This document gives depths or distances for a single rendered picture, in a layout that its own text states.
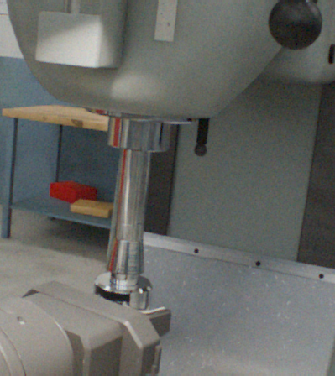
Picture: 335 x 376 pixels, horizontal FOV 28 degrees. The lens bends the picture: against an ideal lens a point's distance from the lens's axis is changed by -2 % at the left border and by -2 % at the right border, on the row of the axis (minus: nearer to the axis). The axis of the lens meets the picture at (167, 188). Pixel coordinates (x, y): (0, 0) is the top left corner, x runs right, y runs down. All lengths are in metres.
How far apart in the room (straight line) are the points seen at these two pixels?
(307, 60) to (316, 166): 0.29
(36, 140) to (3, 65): 0.66
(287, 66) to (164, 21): 0.20
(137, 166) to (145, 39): 0.13
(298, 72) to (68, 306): 0.27
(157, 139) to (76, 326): 0.15
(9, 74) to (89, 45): 5.15
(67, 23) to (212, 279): 0.56
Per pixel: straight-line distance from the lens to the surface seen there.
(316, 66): 0.59
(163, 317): 0.55
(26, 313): 0.45
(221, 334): 0.88
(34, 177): 5.48
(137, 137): 0.50
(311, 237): 0.88
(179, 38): 0.42
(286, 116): 0.87
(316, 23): 0.38
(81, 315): 0.49
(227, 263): 0.90
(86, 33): 0.39
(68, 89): 0.45
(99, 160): 5.20
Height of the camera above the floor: 1.35
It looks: 11 degrees down
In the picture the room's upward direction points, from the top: 6 degrees clockwise
